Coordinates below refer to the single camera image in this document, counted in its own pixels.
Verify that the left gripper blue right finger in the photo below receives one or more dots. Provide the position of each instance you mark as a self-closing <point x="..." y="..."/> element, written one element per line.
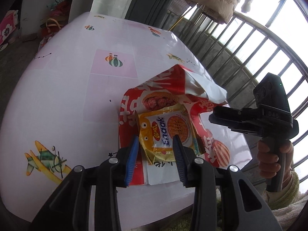
<point x="184" y="157"/>

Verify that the pink floral bedding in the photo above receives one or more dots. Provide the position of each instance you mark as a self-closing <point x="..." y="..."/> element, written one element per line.
<point x="8" y="25"/>

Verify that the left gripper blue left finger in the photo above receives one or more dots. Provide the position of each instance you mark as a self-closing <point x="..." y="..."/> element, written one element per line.
<point x="130" y="160"/>

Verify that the pile of clothes and bags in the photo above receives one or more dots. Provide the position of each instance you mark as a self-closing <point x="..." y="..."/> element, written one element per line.
<point x="55" y="21"/>

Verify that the yellow noodle snack packet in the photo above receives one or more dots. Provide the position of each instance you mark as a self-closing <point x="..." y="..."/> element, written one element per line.
<point x="157" y="129"/>

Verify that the pink patterned tablecloth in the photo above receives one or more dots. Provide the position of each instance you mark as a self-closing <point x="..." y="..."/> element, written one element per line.
<point x="68" y="105"/>

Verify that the yellow broom stick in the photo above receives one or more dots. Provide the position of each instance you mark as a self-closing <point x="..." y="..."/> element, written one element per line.
<point x="180" y="18"/>

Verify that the red white snack bag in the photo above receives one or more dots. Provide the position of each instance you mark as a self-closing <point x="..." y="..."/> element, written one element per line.
<point x="177" y="102"/>

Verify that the metal balcony railing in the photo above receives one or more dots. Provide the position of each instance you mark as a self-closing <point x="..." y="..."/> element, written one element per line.
<point x="270" y="38"/>

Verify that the person right hand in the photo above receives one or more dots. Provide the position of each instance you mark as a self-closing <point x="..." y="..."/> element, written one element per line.
<point x="268" y="162"/>

